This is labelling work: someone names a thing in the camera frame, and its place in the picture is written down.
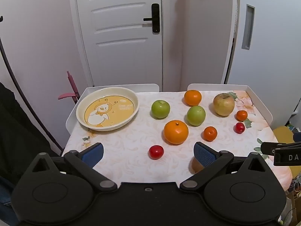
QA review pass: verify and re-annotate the brown kiwi fruit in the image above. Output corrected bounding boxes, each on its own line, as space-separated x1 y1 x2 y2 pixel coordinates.
191 158 204 174

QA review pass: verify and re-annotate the small tangerine front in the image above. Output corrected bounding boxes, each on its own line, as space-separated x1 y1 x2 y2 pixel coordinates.
203 126 217 142

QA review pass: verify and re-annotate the small tangerine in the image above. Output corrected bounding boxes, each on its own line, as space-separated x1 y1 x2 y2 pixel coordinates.
203 126 217 142
236 110 248 122

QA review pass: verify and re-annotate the red cherry tomato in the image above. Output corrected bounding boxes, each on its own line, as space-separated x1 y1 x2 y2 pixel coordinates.
234 122 245 134
148 145 164 160

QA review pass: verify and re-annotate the large orange front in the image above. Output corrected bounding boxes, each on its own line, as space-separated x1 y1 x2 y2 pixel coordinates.
163 120 189 145

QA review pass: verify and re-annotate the green apple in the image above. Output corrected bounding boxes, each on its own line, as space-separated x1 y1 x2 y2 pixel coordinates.
186 106 206 126
151 100 170 119

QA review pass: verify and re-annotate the red cherry tomato front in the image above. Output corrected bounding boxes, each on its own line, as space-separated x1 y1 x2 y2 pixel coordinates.
148 145 164 160

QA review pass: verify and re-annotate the yellowish old apple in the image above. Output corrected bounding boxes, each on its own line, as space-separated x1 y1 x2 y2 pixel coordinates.
213 93 235 117

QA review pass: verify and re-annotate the cream duck pattern plate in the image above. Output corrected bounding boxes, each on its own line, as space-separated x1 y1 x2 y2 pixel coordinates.
76 86 140 132

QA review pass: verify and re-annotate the person black clothing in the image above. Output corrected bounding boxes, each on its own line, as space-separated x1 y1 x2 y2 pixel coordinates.
0 84 58 225

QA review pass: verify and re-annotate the pink dustpan broom set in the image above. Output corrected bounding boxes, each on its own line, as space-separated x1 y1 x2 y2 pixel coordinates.
58 70 81 105

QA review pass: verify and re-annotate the white wardrobe sliding door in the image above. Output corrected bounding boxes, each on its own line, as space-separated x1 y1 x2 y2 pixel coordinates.
228 0 300 128

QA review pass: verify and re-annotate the black curved cable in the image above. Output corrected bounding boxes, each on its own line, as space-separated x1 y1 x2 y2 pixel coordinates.
0 15 65 157

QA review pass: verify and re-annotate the black door handle lock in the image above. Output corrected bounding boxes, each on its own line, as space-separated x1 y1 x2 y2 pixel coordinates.
143 3 160 34

